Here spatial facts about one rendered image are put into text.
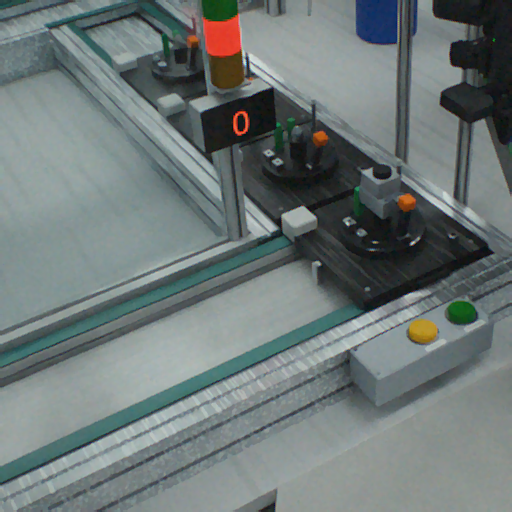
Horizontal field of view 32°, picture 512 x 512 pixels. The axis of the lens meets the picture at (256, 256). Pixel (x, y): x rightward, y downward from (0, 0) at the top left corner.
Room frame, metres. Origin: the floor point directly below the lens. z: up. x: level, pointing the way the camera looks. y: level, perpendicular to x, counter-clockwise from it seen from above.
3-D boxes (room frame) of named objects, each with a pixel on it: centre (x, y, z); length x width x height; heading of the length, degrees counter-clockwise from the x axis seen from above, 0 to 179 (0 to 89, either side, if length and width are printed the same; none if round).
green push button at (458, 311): (0.94, -0.29, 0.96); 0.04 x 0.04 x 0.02
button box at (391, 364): (0.91, -0.23, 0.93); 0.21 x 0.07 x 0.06; 116
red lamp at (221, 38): (1.16, 0.02, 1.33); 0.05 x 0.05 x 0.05
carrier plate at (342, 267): (1.14, -0.21, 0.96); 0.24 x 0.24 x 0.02; 26
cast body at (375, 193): (1.15, -0.20, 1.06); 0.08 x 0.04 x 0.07; 26
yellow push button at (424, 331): (0.91, -0.23, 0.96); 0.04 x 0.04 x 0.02
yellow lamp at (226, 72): (1.16, 0.02, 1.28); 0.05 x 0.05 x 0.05
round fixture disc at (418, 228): (1.14, -0.21, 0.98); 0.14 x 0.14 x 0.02
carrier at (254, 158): (1.37, -0.09, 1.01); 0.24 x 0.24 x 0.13; 26
